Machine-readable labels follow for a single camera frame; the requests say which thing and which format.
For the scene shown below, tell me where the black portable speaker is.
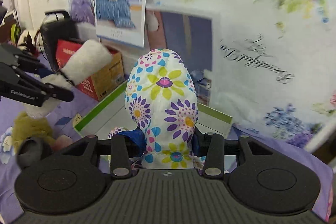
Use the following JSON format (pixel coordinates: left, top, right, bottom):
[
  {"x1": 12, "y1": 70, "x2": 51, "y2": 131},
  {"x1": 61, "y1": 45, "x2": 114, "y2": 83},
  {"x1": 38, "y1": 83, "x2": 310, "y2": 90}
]
[{"x1": 39, "y1": 10, "x2": 79, "y2": 71}]

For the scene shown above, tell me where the dark feather decoration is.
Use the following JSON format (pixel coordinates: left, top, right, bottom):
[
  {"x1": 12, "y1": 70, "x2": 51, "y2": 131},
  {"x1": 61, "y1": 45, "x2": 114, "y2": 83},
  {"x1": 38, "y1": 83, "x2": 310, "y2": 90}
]
[{"x1": 17, "y1": 33, "x2": 39, "y2": 57}]

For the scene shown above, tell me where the olive green fuzzy cloth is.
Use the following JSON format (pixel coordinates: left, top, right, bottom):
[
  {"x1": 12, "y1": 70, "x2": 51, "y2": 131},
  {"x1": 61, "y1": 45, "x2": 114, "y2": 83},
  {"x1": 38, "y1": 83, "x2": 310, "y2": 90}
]
[{"x1": 11, "y1": 111, "x2": 55, "y2": 153}]

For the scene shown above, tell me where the brown cardboard box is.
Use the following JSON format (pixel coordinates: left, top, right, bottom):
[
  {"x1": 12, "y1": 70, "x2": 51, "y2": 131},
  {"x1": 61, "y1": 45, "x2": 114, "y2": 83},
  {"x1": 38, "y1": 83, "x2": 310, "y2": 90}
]
[{"x1": 76, "y1": 48, "x2": 125, "y2": 102}]

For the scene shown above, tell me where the floral quilted oven mitt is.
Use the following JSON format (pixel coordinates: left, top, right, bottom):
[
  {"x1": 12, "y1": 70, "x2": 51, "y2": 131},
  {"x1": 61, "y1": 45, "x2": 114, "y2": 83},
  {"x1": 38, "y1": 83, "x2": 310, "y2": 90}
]
[{"x1": 107, "y1": 48, "x2": 208, "y2": 170}]

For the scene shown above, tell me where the black coffee cup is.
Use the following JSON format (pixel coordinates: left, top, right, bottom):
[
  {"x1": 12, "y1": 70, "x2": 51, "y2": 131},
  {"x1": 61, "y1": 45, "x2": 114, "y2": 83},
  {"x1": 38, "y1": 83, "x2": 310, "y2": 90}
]
[{"x1": 16, "y1": 136, "x2": 53, "y2": 170}]

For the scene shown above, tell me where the white floral packaged bedding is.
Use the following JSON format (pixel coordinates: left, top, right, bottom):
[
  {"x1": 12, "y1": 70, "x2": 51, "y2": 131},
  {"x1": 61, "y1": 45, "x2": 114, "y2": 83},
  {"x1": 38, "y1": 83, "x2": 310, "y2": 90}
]
[{"x1": 146, "y1": 0, "x2": 335, "y2": 152}]

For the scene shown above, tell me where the red snack box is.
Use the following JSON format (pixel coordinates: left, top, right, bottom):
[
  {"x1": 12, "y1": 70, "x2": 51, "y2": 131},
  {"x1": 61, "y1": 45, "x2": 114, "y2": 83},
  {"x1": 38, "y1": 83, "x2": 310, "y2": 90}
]
[{"x1": 56, "y1": 39, "x2": 82, "y2": 69}]

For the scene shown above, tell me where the green cardboard box tray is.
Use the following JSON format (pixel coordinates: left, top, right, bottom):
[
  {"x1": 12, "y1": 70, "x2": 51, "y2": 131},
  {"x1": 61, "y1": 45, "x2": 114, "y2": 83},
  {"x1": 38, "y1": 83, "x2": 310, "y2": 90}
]
[{"x1": 74, "y1": 82, "x2": 233, "y2": 139}]

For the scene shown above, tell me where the purple floral bedsheet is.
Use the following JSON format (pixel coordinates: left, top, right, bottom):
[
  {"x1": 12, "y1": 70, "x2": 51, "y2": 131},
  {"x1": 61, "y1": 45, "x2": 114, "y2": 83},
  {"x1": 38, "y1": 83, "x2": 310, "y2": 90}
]
[{"x1": 0, "y1": 56, "x2": 334, "y2": 224}]

